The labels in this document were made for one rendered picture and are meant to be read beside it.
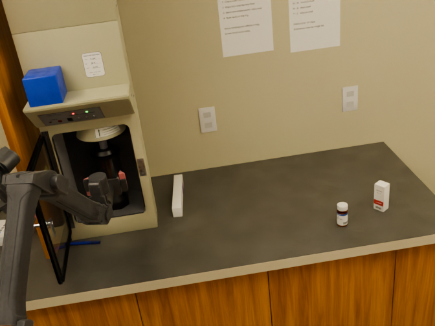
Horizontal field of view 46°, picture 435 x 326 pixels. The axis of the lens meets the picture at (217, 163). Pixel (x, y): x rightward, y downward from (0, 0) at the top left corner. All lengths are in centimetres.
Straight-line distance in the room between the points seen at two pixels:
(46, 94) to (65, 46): 17
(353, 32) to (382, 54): 17
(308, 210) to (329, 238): 19
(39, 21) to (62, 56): 12
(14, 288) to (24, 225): 14
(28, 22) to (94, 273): 83
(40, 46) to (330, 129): 130
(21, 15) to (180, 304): 106
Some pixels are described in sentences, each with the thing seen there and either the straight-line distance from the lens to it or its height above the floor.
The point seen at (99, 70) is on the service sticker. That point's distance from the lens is 171.
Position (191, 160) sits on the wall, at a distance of 231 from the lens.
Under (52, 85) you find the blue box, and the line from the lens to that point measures 163.
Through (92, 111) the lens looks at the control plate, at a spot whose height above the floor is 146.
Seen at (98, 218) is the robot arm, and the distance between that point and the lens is 159.
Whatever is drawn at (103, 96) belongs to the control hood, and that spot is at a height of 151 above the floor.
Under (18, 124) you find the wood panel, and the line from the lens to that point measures 178.
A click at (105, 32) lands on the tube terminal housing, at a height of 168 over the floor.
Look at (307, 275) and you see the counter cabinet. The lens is 185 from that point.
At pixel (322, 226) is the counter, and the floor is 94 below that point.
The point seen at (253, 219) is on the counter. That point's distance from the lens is 193.
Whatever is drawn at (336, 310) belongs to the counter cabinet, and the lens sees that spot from 199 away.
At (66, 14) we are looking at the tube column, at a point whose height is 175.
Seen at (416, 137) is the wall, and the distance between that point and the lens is 257.
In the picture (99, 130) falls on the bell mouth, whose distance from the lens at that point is 181.
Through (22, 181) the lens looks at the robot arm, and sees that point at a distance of 123.
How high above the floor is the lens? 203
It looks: 28 degrees down
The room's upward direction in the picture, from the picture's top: 7 degrees counter-clockwise
